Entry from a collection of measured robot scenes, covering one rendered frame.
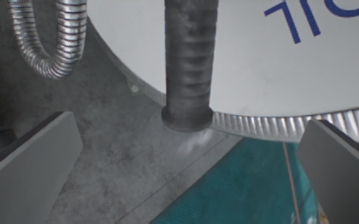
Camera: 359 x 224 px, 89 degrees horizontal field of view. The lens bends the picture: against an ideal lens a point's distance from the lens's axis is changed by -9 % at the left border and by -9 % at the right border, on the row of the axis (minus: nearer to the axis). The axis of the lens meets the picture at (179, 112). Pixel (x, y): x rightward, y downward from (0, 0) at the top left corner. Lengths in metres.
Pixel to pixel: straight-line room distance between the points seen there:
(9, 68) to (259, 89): 0.85
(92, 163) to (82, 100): 0.28
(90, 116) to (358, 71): 0.89
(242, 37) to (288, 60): 0.07
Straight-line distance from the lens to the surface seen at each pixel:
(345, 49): 0.27
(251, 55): 0.31
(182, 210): 1.31
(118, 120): 0.99
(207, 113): 0.16
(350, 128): 0.30
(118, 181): 1.04
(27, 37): 0.23
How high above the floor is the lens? 0.92
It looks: 52 degrees down
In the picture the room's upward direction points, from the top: 89 degrees clockwise
